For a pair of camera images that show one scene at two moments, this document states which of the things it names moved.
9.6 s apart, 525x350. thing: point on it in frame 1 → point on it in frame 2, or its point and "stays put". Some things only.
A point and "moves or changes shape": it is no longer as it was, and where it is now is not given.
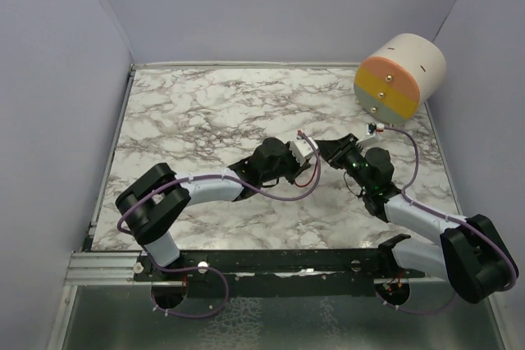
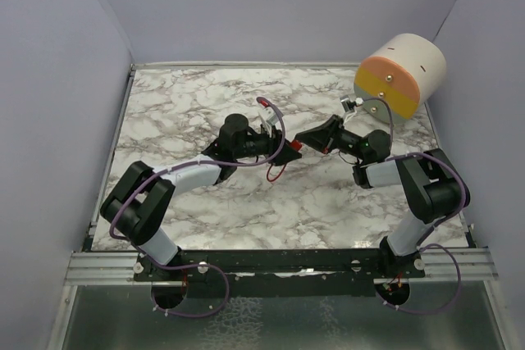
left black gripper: [298, 169] → [285, 155]
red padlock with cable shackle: [312, 176] moves or changes shape
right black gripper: [333, 149] → [322, 137]
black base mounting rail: [280, 273] stays put
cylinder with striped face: [404, 74] stays put
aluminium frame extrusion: [102, 268] stays put
